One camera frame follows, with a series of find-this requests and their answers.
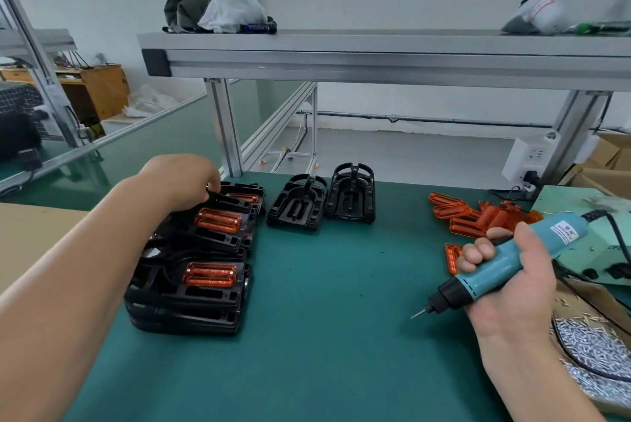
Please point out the person's left hand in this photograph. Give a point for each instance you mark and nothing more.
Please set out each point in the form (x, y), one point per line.
(175, 180)

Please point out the person's right hand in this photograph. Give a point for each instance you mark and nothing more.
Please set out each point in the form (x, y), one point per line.
(517, 288)

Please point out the person's left fingers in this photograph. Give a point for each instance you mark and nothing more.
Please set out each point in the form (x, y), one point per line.
(214, 184)

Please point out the person's right thumb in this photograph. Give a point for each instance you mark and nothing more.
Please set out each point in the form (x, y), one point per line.
(537, 259)

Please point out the blue electric screwdriver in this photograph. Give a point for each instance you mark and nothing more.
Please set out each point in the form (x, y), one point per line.
(557, 237)

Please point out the black housing with orange lens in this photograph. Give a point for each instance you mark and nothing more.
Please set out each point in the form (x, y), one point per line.
(217, 222)
(241, 200)
(197, 288)

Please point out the person's right forearm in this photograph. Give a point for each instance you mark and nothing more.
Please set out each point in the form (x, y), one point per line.
(532, 377)

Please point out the person's left forearm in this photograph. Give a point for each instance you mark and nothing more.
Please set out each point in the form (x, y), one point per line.
(64, 298)

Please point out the green power supply box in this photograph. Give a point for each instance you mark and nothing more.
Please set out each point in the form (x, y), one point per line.
(591, 251)

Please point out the cardboard tray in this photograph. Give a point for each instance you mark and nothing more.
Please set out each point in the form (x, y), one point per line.
(599, 298)

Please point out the pile of orange plastic lenses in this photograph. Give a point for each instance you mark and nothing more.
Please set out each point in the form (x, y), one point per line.
(473, 222)

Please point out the single orange lens piece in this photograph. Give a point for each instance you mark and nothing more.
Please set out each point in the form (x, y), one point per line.
(452, 259)

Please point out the empty black plastic housing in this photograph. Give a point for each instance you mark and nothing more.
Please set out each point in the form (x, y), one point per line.
(298, 204)
(351, 195)

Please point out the white power strip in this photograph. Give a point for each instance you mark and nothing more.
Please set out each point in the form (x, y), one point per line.
(530, 155)

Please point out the crumpled white sheet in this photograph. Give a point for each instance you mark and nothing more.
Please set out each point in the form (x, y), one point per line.
(150, 101)

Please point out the heap of silver screws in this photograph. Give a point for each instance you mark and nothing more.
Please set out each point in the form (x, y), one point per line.
(596, 352)

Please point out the brown cardboard boxes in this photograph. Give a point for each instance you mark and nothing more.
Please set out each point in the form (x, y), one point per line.
(606, 165)

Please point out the wooden cabinet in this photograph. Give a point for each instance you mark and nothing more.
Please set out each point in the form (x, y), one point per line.
(98, 91)

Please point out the dark blue marker pen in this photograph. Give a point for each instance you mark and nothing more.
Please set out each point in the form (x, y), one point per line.
(259, 28)

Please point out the white plastic bag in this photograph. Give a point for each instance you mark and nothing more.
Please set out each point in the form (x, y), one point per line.
(231, 10)

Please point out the tan cardboard sheet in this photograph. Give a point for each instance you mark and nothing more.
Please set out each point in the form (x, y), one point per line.
(29, 239)

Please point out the black device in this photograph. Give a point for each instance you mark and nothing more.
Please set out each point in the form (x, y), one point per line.
(17, 133)

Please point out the aluminium shelf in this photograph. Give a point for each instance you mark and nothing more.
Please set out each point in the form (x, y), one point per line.
(394, 59)

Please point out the aluminium shelf post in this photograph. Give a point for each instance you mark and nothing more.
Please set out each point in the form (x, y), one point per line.
(572, 135)
(224, 126)

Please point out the aluminium frame rack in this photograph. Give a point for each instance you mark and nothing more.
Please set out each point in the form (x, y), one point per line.
(34, 57)

